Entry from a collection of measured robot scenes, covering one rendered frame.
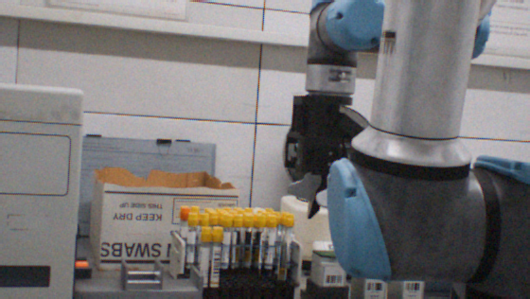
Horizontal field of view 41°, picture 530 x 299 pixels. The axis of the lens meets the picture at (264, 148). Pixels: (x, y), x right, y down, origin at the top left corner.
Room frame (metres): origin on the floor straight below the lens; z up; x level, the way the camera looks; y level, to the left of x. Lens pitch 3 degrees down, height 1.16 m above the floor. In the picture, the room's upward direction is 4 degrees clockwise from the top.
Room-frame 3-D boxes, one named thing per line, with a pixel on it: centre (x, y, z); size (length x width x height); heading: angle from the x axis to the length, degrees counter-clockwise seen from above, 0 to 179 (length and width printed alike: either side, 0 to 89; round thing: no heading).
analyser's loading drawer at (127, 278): (0.96, 0.18, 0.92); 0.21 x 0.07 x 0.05; 107
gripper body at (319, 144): (1.07, -0.08, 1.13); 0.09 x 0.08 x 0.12; 109
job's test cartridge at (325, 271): (1.08, -0.11, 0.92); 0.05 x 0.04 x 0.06; 17
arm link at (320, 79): (1.07, -0.09, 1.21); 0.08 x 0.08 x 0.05
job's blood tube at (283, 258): (1.12, -0.04, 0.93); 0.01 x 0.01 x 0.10; 18
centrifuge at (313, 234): (1.41, -0.17, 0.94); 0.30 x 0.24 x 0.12; 8
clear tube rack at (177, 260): (1.20, 0.04, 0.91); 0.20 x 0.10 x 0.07; 107
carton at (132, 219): (1.36, 0.19, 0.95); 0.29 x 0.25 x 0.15; 17
